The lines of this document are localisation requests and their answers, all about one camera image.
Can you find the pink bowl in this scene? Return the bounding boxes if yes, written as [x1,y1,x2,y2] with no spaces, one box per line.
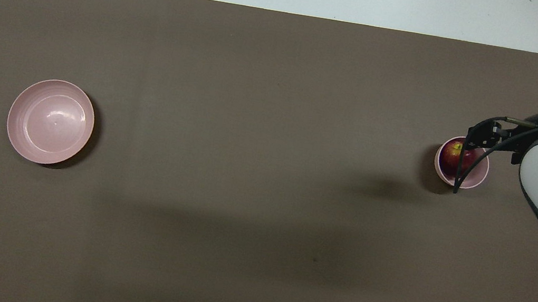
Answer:
[430,133,493,193]

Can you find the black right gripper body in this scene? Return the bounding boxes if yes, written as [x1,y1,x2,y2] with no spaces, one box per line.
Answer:
[492,117,538,167]

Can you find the brown table mat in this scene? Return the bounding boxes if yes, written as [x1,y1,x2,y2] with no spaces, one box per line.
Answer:
[0,0,538,302]

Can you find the pink plate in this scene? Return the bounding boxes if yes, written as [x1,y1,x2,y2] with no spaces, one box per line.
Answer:
[1,73,101,171]

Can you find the red apple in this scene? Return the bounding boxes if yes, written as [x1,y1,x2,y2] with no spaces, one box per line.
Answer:
[437,136,480,179]

